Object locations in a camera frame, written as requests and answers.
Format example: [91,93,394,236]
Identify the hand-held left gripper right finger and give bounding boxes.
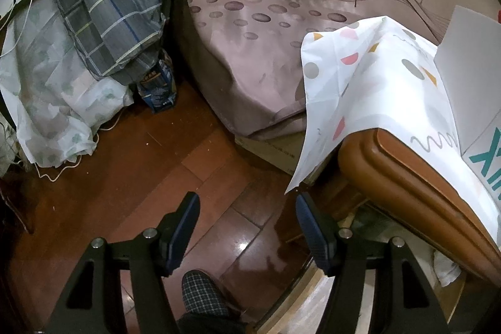
[295,192,451,334]

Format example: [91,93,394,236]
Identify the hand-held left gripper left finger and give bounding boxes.
[47,191,202,334]

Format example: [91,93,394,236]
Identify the white shoe box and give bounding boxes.
[434,5,501,209]

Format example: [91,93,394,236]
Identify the plaid slipper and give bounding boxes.
[182,269,231,319]

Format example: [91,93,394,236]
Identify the cardboard box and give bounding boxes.
[235,132,310,186]

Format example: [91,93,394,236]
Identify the wooden nightstand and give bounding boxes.
[282,128,501,334]

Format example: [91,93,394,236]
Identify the blue packet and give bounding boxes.
[137,48,178,113]

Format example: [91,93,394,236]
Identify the white patterned cloth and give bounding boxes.
[285,16,501,213]

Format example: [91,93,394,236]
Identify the bed with leaf-print sheet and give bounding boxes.
[172,0,501,141]

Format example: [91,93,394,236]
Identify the white green-printed cloth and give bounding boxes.
[0,0,136,168]

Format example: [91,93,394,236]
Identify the grey plaid cloth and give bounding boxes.
[51,0,175,86]

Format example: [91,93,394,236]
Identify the white cord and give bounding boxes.
[33,117,120,183]

